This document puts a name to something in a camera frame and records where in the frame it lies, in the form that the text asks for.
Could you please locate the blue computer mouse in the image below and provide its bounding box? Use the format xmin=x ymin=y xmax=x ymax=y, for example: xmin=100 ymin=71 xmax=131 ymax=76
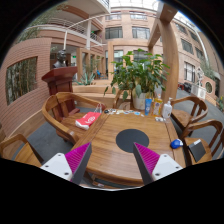
xmin=170 ymin=139 xmax=183 ymax=149

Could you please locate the wooden armchair far right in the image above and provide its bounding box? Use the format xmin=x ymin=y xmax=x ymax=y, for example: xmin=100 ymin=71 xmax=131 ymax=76
xmin=171 ymin=96 xmax=208 ymax=131

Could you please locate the red wooden pedestal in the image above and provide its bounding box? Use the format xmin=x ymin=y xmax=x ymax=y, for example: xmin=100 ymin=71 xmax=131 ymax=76
xmin=41 ymin=65 xmax=79 ymax=116

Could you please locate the green potted plant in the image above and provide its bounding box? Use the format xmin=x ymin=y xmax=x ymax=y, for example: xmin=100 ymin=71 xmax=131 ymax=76
xmin=104 ymin=51 xmax=169 ymax=100

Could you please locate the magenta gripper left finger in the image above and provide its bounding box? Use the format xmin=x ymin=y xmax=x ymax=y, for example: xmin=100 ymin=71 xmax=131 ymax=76
xmin=41 ymin=143 xmax=92 ymax=185

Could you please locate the agave plant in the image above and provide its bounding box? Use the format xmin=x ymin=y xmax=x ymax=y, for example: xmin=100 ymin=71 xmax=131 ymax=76
xmin=76 ymin=73 xmax=96 ymax=86

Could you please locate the wooden armchair far left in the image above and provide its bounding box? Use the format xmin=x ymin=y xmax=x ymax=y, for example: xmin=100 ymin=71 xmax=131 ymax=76
xmin=42 ymin=92 xmax=106 ymax=144

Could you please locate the wooden armchair near right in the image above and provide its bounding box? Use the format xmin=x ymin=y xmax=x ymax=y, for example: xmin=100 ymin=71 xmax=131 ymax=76
xmin=181 ymin=119 xmax=224 ymax=166

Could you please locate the white plant pot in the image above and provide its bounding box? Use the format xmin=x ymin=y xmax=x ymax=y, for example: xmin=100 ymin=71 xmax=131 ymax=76
xmin=132 ymin=92 xmax=146 ymax=110

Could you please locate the round black mouse pad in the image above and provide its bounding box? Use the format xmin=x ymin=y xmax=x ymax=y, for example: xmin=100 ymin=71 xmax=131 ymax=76
xmin=116 ymin=129 xmax=149 ymax=153

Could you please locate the white pump bottle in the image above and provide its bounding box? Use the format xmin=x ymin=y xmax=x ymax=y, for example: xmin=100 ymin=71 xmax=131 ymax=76
xmin=162 ymin=98 xmax=172 ymax=119

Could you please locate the wooden chair near left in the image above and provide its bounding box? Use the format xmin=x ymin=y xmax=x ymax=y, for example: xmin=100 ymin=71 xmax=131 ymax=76
xmin=0 ymin=134 xmax=43 ymax=167

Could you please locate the yellow bottle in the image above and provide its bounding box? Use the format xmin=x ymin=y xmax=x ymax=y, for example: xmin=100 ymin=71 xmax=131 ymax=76
xmin=153 ymin=96 xmax=163 ymax=116

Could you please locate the wooden armchair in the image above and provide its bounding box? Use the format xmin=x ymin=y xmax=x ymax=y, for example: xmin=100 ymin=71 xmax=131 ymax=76
xmin=181 ymin=119 xmax=224 ymax=166
xmin=171 ymin=96 xmax=208 ymax=131
xmin=42 ymin=92 xmax=106 ymax=144

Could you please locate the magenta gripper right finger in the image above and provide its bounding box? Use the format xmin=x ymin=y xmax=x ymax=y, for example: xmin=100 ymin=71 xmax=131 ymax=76
xmin=133 ymin=142 xmax=182 ymax=185

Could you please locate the dark bust statue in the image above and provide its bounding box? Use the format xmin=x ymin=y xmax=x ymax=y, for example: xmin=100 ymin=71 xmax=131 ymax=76
xmin=53 ymin=50 xmax=66 ymax=68

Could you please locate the red and white bag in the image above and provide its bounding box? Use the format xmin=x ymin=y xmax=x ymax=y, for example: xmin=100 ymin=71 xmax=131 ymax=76
xmin=75 ymin=112 xmax=100 ymax=130

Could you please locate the wooden pillar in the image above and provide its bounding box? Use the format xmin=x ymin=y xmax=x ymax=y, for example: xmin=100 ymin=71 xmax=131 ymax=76
xmin=148 ymin=2 xmax=179 ymax=102

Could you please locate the black notebook on chair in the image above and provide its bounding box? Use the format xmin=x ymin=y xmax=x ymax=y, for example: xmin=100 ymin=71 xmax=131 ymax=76
xmin=188 ymin=139 xmax=206 ymax=162

